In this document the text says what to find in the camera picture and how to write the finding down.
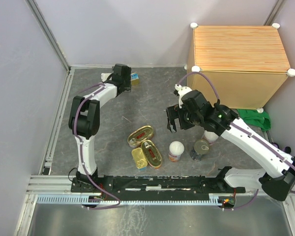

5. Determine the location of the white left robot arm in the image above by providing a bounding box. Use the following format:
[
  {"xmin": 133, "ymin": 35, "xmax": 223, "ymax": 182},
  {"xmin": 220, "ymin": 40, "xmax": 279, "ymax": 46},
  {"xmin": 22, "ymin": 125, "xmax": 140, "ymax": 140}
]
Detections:
[{"xmin": 68, "ymin": 64, "xmax": 131, "ymax": 192}]

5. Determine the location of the purple cloth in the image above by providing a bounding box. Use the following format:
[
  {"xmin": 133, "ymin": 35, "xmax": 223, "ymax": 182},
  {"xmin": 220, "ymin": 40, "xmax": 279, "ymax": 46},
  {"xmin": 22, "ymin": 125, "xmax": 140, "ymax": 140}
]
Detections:
[{"xmin": 271, "ymin": 142, "xmax": 292, "ymax": 154}]

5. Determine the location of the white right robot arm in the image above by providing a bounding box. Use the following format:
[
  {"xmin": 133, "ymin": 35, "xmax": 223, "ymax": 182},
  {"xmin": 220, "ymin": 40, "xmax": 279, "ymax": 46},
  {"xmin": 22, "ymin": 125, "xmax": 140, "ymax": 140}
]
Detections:
[{"xmin": 166, "ymin": 86, "xmax": 295, "ymax": 201}]

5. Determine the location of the oval red fish tin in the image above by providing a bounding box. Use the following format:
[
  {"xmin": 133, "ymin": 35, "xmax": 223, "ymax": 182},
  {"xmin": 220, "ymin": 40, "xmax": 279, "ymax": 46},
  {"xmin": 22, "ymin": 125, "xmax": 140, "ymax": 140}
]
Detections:
[{"xmin": 127, "ymin": 125, "xmax": 154, "ymax": 148}]

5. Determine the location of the wooden cube cabinet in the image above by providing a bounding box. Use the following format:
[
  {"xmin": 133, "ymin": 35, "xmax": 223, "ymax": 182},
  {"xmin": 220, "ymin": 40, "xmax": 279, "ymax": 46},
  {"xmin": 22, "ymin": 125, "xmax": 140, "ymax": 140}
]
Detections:
[{"xmin": 186, "ymin": 23, "xmax": 295, "ymax": 110}]

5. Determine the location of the blue rectangular luncheon meat tin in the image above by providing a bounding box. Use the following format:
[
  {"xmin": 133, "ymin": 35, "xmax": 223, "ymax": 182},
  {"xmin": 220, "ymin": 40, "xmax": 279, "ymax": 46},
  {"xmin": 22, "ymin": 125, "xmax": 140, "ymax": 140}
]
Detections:
[{"xmin": 131, "ymin": 73, "xmax": 140, "ymax": 86}]

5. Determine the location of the gold oval fish tin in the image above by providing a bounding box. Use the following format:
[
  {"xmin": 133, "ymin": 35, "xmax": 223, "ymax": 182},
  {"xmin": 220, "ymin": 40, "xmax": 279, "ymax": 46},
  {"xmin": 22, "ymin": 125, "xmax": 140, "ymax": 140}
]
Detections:
[{"xmin": 141, "ymin": 140, "xmax": 162, "ymax": 169}]

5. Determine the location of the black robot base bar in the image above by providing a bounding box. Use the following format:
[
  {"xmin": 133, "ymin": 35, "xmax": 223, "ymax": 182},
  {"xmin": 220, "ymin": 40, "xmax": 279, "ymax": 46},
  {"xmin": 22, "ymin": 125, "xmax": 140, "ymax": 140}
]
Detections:
[{"xmin": 70, "ymin": 174, "xmax": 246, "ymax": 201}]

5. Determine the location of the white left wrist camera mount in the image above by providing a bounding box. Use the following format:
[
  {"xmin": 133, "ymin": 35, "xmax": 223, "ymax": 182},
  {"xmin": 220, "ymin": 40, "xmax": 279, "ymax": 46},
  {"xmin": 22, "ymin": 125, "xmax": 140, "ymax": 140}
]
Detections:
[{"xmin": 101, "ymin": 73, "xmax": 113, "ymax": 83}]

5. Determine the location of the gold rectangular meat tin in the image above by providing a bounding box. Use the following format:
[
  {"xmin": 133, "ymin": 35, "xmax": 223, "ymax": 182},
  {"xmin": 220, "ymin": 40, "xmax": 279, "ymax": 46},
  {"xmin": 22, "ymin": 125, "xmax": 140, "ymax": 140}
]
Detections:
[{"xmin": 131, "ymin": 147, "xmax": 148, "ymax": 170}]

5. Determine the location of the grey slotted cable duct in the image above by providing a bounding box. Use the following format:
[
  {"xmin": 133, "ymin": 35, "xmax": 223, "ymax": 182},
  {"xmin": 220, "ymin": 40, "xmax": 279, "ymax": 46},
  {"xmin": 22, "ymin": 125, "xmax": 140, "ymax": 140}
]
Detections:
[{"xmin": 36, "ymin": 193, "xmax": 224, "ymax": 205}]

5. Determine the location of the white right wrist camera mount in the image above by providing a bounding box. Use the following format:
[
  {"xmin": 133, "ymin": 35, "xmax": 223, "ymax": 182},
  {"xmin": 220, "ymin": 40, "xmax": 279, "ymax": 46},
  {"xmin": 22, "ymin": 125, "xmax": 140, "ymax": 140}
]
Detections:
[{"xmin": 175, "ymin": 84, "xmax": 192, "ymax": 109}]

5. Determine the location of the green cloth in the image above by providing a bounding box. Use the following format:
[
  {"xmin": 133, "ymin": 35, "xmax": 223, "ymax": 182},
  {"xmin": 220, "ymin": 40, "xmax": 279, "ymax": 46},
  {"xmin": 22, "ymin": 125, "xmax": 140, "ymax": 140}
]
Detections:
[{"xmin": 237, "ymin": 109, "xmax": 271, "ymax": 132}]

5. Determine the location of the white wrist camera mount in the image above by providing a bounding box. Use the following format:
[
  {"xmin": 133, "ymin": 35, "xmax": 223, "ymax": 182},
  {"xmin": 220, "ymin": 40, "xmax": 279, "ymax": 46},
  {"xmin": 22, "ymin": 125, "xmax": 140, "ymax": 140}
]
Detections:
[
  {"xmin": 175, "ymin": 84, "xmax": 192, "ymax": 109},
  {"xmin": 101, "ymin": 73, "xmax": 113, "ymax": 83}
]

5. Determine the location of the dark blue round can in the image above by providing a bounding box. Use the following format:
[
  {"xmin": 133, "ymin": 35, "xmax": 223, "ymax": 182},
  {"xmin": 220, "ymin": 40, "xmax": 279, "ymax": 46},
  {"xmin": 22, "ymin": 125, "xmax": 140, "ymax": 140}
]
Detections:
[{"xmin": 190, "ymin": 139, "xmax": 210, "ymax": 161}]

